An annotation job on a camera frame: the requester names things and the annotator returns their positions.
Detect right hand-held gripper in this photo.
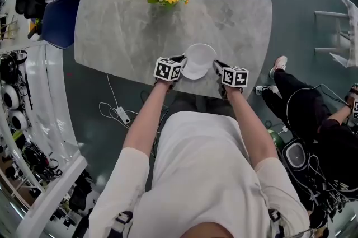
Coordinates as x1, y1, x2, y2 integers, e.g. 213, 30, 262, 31
213, 60, 249, 101

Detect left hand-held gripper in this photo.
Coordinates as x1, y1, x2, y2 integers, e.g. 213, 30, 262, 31
153, 54, 189, 91

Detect white plate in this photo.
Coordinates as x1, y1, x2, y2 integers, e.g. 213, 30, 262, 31
181, 62, 210, 81
184, 43, 218, 71

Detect person's left forearm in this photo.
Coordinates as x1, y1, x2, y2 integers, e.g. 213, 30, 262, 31
122, 81, 171, 160

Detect person's right forearm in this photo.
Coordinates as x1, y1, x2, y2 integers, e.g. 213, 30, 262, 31
225, 88, 278, 171

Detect person's dark trousers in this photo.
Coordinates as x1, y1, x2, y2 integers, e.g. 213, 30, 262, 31
167, 89, 239, 120

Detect white power strip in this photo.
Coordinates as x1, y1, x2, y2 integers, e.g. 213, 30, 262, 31
115, 106, 131, 124

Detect green round object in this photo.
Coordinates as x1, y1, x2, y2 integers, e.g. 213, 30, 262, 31
266, 128, 285, 148

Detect person's white shirt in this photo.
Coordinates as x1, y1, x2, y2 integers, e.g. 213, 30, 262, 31
88, 110, 311, 238

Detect white folding stand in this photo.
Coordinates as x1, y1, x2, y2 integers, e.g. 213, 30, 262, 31
314, 0, 358, 69

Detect blue chair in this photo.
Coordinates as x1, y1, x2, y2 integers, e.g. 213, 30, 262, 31
42, 0, 81, 50

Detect white shelf rack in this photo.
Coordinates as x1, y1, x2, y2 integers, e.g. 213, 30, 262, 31
0, 43, 88, 238

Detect black office chair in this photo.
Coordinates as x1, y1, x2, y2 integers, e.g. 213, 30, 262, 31
15, 0, 60, 20

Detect white round device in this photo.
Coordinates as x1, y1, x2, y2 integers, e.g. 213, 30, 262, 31
9, 110, 29, 132
1, 84, 21, 109

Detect black round device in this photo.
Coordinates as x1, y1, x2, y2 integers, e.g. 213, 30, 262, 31
0, 53, 20, 84

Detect white power cable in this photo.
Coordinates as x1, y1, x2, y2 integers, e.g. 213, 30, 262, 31
98, 72, 140, 129

